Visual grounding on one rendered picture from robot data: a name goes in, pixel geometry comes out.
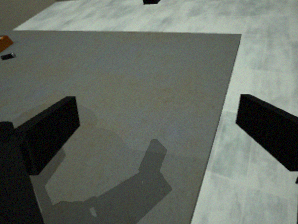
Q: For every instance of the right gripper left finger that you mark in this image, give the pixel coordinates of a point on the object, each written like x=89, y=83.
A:
x=39, y=139

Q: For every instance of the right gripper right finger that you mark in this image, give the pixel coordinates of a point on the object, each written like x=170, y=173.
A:
x=271, y=127

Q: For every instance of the orange bin rack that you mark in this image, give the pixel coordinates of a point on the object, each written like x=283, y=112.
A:
x=5, y=43

